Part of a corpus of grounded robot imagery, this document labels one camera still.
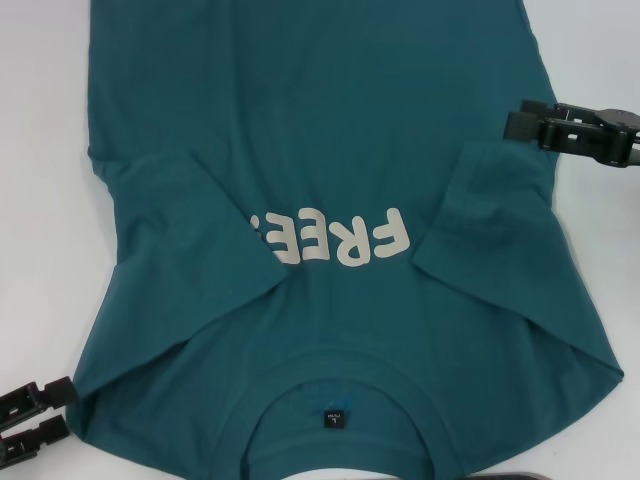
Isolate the dark robot torso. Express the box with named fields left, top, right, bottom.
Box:
left=467, top=472, right=546, bottom=480

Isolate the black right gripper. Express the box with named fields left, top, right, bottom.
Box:
left=505, top=98, right=640, bottom=169

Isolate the teal T-shirt with FREE print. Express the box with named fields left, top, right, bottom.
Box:
left=72, top=0, right=624, bottom=480

